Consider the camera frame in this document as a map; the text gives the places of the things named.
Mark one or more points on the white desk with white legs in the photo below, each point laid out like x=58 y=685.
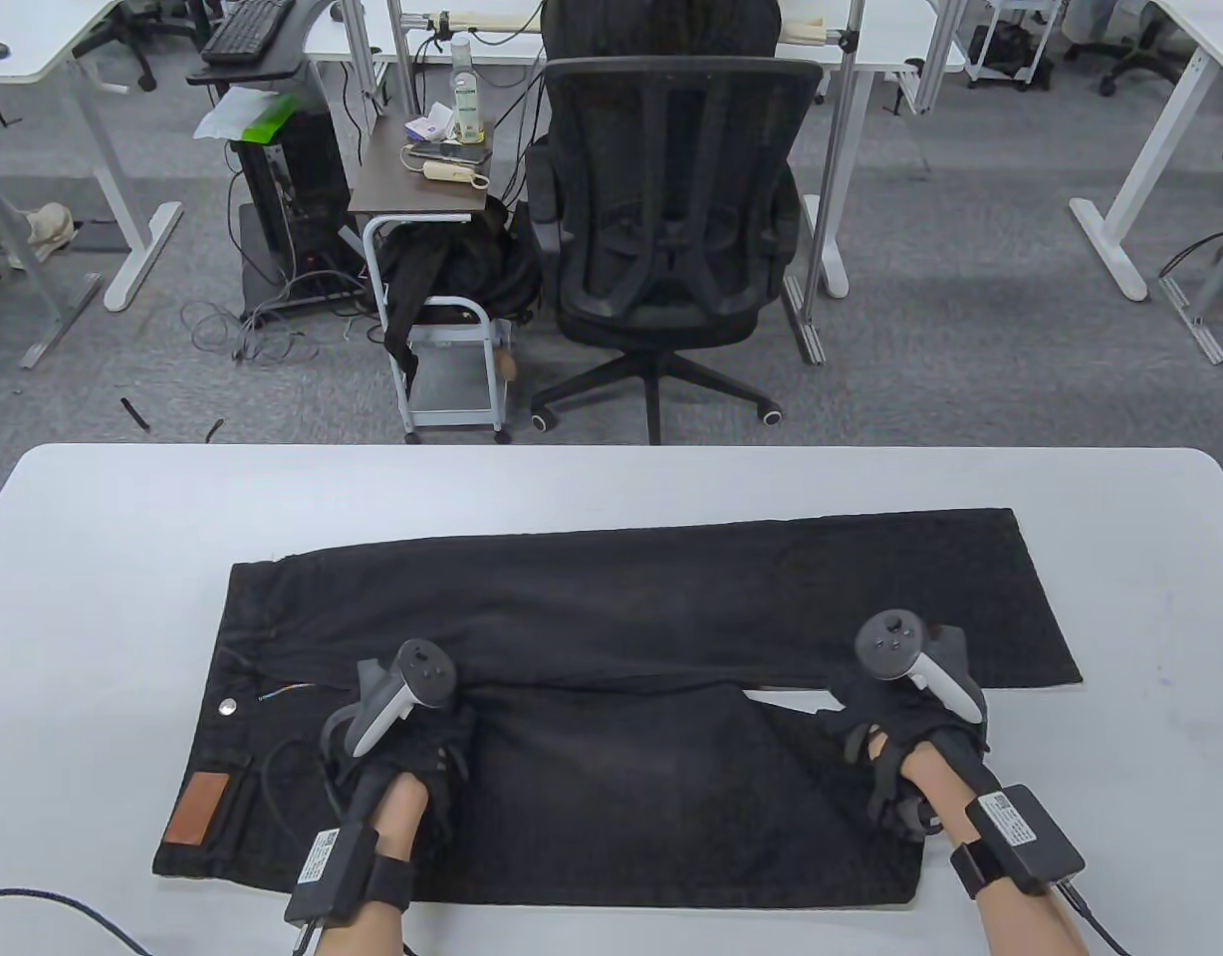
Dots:
x=34 y=40

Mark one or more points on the white trolley with black bag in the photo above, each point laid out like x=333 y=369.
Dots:
x=1005 y=45

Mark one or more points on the green white plastic bag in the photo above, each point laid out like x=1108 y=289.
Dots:
x=248 y=115

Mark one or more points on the black keyboard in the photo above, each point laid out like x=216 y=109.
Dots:
x=243 y=30

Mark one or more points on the grey white controller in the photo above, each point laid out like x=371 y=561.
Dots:
x=392 y=697
x=895 y=642

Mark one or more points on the grey white left controller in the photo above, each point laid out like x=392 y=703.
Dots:
x=392 y=697

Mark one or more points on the grey white right controller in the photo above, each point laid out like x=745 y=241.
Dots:
x=895 y=642

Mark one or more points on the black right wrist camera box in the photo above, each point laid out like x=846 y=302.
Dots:
x=1025 y=836

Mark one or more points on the black swivel chair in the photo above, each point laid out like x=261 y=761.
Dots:
x=128 y=35
x=1134 y=50

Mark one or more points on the black denim trousers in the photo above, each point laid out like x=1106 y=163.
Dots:
x=621 y=597

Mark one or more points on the person's right hand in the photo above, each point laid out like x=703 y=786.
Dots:
x=900 y=719

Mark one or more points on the person's left hand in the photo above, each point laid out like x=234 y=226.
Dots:
x=434 y=742

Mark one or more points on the black pen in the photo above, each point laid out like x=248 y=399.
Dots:
x=135 y=414

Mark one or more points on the black computer tower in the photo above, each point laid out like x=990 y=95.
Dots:
x=313 y=169

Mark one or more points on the black bag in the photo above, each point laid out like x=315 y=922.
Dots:
x=442 y=264

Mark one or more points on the aluminium frame post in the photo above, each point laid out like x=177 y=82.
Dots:
x=833 y=199

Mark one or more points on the long white desk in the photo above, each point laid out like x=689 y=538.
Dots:
x=870 y=55

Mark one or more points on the clear plastic bottle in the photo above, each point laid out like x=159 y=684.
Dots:
x=466 y=100

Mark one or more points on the black mesh office chair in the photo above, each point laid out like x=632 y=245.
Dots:
x=671 y=299

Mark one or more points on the beige shoe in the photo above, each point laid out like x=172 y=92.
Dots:
x=49 y=227

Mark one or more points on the white desk with T-foot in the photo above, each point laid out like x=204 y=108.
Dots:
x=1169 y=119

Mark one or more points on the purple white small box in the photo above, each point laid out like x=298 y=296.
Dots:
x=427 y=126

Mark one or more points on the black keyboard tray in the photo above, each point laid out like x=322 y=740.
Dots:
x=298 y=50

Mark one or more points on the brown-top white-frame side cart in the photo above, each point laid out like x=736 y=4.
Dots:
x=412 y=194

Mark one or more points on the person's left forearm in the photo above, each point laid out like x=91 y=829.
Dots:
x=397 y=817

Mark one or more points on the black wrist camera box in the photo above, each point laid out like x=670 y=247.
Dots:
x=1025 y=836
x=328 y=876

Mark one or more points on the person's right forearm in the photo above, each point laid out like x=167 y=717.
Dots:
x=935 y=787

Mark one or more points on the black phone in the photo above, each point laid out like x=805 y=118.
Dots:
x=452 y=153

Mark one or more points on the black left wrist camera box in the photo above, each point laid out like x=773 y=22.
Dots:
x=328 y=876

